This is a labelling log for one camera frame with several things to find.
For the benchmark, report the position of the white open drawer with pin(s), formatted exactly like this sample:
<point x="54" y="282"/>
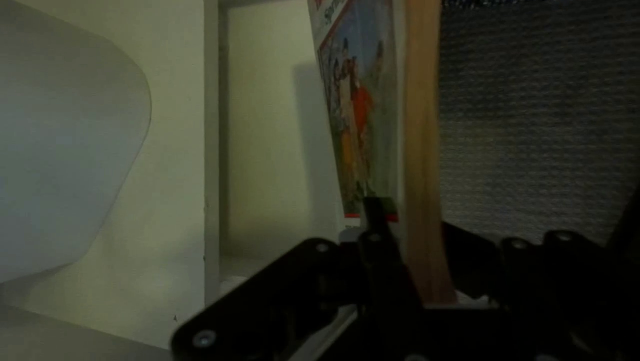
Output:
<point x="270" y="178"/>

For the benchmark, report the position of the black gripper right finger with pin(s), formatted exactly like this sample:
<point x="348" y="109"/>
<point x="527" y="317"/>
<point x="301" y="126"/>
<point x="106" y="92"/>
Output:
<point x="563" y="300"/>

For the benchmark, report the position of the dotted dark bed duvet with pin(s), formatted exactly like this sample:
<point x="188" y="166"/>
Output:
<point x="538" y="115"/>

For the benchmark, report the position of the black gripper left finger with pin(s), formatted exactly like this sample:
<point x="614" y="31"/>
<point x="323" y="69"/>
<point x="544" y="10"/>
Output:
<point x="283" y="306"/>

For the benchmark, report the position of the white bedside cabinet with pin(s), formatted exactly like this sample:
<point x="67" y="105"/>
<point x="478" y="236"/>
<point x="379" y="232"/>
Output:
<point x="110" y="178"/>

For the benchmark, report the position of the illustrated children's paperback book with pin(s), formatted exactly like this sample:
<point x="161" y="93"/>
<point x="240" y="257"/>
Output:
<point x="379" y="68"/>

